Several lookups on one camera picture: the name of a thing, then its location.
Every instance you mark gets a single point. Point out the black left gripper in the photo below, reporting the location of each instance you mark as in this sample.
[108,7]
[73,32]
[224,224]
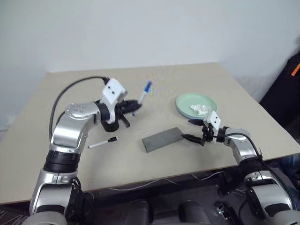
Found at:
[123,106]

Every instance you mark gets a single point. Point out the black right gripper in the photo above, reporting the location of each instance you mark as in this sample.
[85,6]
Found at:
[208,136]

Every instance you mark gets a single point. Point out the blue capped white marker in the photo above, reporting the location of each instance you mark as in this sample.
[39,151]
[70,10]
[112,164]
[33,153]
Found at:
[146,88]

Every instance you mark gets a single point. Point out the white tissue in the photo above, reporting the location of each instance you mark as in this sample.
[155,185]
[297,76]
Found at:
[199,109]

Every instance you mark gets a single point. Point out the green plastic plate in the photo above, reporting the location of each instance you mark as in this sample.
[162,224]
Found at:
[187,100]

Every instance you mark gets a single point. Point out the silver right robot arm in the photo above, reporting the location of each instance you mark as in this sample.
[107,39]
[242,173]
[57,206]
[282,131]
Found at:
[242,150]

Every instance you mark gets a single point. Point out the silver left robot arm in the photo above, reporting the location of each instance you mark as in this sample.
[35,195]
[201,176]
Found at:
[68,131]

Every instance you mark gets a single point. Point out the blue plastic plate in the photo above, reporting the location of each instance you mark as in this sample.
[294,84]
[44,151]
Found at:
[181,114]

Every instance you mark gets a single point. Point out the black pen holder cup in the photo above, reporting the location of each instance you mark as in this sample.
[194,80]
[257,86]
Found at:
[110,126]

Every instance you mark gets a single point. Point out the black capped white marker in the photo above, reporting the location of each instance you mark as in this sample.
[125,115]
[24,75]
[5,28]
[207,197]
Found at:
[100,144]

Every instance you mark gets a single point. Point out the black bag with orange tag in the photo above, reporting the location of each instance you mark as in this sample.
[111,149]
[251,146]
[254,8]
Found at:
[281,100]

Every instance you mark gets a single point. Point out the dark rounded shape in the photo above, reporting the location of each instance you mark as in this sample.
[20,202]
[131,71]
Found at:
[126,213]

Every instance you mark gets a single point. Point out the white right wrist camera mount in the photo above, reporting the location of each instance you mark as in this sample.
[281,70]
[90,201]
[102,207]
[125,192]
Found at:
[212,119]

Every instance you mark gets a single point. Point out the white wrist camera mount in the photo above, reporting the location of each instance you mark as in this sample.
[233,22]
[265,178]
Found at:
[212,119]
[112,91]

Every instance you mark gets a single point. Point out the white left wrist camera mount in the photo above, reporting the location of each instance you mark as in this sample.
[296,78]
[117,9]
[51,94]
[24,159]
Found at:
[112,91]

